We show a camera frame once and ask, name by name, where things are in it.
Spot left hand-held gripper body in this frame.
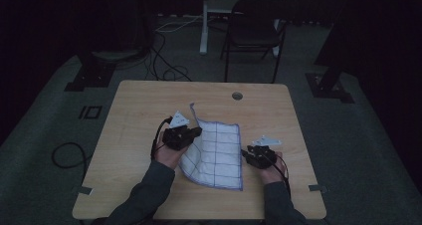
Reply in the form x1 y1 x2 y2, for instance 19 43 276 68
161 110 195 152

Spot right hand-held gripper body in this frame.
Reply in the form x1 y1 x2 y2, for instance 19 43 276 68
251 134 283 170

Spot white cloth with blue grid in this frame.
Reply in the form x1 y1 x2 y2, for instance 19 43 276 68
178 102 244 192

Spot person's right hand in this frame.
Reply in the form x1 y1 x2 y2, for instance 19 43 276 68
259 150 289 185

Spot person's left hand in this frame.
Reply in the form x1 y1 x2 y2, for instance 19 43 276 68
153 130 187 170

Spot grey tape piece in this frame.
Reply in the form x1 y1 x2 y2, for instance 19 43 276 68
308 183 328 194

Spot black metal stand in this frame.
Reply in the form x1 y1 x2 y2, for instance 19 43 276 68
64 0 151 93
305 0 355 105

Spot grey round stand base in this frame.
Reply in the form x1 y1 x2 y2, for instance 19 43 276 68
91 49 141 63

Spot black folding chair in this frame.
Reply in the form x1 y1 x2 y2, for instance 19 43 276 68
219 0 294 84

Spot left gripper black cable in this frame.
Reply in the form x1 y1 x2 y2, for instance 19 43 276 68
150 115 174 162

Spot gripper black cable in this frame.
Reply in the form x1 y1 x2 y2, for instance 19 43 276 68
150 115 174 162
271 152 293 199

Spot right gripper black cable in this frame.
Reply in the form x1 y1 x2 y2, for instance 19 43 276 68
271 152 293 199

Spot black floor cables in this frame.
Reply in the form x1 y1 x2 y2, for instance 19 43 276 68
144 30 193 83

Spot black looped floor cable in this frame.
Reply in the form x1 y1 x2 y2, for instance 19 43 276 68
51 141 90 183

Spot white floor cable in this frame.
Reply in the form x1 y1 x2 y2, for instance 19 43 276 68
154 15 204 34

